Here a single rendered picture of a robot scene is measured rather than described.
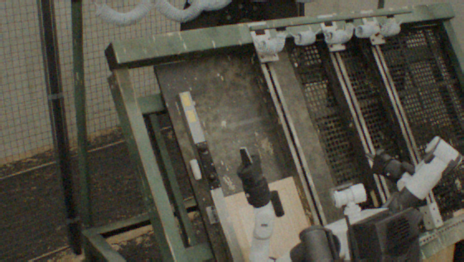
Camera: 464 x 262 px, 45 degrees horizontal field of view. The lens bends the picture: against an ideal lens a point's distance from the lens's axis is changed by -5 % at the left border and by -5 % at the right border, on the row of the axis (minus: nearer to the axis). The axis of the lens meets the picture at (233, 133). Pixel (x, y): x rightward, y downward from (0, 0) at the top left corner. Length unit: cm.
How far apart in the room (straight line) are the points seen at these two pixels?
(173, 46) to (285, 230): 92
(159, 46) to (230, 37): 35
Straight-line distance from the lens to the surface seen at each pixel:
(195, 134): 238
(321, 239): 199
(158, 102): 245
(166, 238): 223
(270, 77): 264
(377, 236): 196
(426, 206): 306
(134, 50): 234
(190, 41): 246
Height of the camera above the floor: 231
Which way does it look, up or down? 18 degrees down
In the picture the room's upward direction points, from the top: 2 degrees counter-clockwise
